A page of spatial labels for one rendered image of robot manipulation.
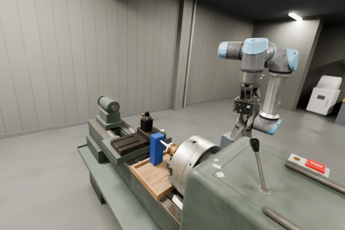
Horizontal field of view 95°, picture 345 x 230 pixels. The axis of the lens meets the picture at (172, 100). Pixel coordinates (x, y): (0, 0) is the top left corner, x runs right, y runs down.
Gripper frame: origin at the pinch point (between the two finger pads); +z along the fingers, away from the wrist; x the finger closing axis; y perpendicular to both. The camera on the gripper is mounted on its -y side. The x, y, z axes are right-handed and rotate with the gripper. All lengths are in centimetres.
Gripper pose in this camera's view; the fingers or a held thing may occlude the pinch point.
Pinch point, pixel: (244, 125)
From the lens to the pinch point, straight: 76.6
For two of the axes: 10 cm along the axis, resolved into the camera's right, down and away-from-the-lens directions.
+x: 7.9, 2.0, -5.8
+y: -6.2, 3.3, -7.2
